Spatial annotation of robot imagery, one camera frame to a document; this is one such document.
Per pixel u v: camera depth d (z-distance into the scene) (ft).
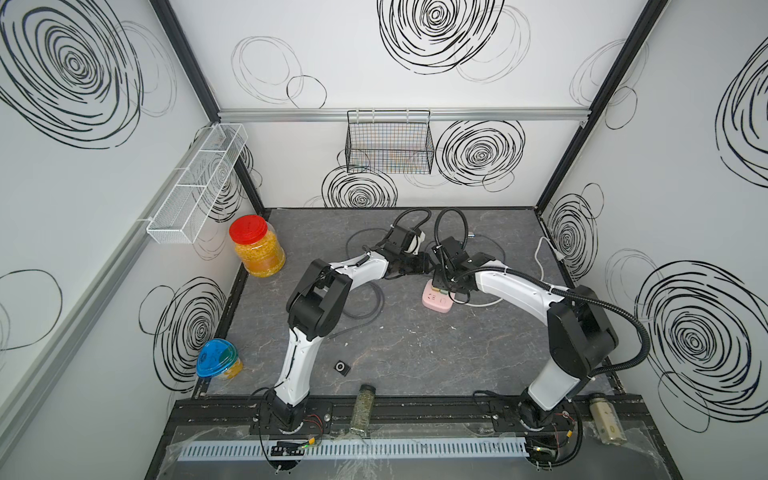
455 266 2.29
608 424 2.29
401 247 2.60
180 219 2.36
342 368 2.65
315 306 1.79
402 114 2.89
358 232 3.68
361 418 2.32
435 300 3.01
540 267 3.33
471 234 3.67
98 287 1.78
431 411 2.48
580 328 1.52
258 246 2.99
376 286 3.25
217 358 2.42
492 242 3.64
